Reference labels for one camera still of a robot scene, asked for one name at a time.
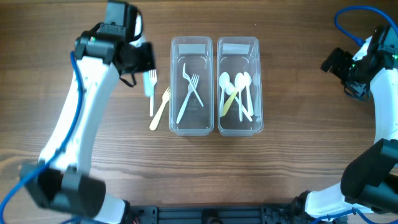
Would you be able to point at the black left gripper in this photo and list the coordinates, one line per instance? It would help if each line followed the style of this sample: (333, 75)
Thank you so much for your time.
(144, 56)

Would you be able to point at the clear plastic container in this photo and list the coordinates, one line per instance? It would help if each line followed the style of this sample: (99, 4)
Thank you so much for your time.
(239, 55)
(196, 53)

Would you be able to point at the left clear plastic container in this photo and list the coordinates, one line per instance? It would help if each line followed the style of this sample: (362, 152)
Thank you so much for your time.
(196, 53)

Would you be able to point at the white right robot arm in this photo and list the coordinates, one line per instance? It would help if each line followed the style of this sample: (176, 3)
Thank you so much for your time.
(367, 184)

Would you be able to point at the white plastic spoon wide handle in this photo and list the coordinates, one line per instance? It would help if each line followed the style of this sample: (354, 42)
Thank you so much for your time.
(248, 92)

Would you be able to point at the white plastic fork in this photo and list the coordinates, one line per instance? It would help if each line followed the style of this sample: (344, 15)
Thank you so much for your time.
(195, 79)
(189, 79)
(152, 102)

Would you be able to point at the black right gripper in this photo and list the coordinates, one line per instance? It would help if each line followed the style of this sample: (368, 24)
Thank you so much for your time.
(337, 62)

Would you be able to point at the white plastic spoon slanted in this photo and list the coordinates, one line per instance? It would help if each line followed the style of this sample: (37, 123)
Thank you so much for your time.
(224, 83)

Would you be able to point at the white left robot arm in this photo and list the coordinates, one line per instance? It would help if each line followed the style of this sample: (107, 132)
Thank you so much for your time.
(61, 179)

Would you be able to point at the yellow plastic fork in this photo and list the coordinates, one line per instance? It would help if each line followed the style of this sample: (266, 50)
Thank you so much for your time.
(165, 99)

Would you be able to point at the right clear plastic container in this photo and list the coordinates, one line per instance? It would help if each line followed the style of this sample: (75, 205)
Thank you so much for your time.
(239, 55)

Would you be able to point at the white plastic spoon in container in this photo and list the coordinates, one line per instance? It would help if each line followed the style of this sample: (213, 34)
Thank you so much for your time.
(229, 90)

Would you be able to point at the yellow plastic spoon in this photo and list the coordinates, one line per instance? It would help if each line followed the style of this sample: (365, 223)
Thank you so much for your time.
(232, 94)

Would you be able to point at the light blue plastic fork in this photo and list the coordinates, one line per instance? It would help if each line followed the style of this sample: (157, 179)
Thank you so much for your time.
(149, 81)

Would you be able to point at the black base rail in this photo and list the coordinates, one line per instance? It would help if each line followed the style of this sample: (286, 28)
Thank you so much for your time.
(264, 214)

